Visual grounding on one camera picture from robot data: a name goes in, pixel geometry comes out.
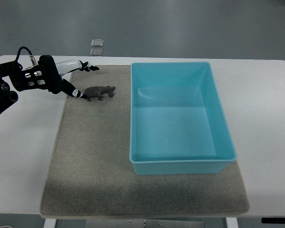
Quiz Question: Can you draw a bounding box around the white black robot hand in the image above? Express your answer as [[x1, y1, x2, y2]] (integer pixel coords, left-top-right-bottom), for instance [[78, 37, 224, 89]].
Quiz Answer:
[[39, 55, 100, 100]]

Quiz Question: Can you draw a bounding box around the brown toy hippo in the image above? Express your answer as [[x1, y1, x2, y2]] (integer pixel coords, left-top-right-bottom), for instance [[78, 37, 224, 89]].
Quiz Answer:
[[84, 85, 116, 102]]

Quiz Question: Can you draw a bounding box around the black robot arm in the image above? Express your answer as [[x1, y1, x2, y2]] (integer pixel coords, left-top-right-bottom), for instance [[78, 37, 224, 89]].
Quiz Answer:
[[0, 46, 59, 114]]

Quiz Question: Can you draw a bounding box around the blue plastic box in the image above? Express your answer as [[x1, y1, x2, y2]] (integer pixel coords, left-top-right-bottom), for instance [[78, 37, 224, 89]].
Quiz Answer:
[[129, 62, 237, 175]]

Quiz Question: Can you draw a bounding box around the lower silver floor plate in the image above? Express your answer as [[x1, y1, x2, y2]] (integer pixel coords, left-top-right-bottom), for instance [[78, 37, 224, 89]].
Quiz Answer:
[[90, 48, 103, 56]]

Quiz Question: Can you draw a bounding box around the silver floor plate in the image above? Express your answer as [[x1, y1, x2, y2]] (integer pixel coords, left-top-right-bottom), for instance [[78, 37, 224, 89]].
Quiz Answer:
[[91, 39, 104, 47], [90, 48, 103, 56]]

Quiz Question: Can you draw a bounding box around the upper silver floor plate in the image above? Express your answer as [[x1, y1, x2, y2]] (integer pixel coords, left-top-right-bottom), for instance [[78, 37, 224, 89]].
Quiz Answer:
[[91, 39, 104, 47]]

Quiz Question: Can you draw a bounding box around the grey felt mat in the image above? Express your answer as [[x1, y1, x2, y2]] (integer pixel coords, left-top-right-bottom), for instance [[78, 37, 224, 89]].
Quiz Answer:
[[40, 66, 250, 219]]

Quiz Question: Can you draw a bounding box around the black table control panel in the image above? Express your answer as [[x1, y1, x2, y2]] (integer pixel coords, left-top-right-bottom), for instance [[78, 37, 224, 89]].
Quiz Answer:
[[261, 218, 285, 224]]

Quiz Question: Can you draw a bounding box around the metal table frame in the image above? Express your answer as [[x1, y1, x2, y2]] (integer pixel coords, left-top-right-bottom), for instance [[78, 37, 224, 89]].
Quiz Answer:
[[43, 218, 239, 228]]

